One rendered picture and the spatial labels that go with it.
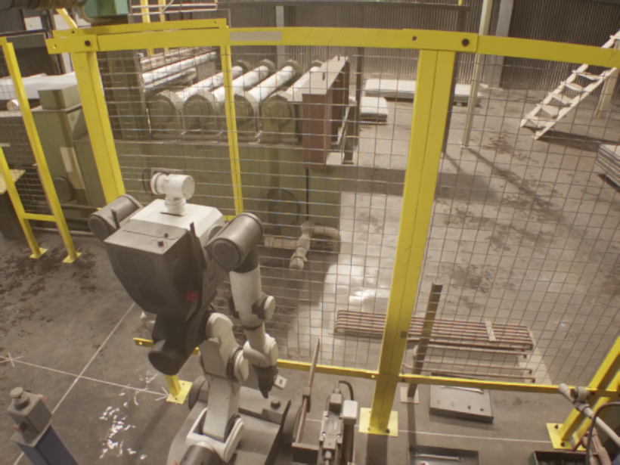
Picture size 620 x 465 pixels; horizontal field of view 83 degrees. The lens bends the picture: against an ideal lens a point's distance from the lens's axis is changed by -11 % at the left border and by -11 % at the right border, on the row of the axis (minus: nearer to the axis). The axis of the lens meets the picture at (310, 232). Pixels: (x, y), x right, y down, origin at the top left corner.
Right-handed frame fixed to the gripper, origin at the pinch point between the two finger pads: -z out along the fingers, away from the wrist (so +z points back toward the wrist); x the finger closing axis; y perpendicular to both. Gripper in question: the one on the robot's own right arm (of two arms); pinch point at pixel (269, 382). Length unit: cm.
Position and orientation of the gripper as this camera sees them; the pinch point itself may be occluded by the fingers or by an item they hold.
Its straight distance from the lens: 168.7
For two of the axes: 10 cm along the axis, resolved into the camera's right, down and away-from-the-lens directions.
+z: -0.6, -7.4, -6.7
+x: 2.9, -6.6, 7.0
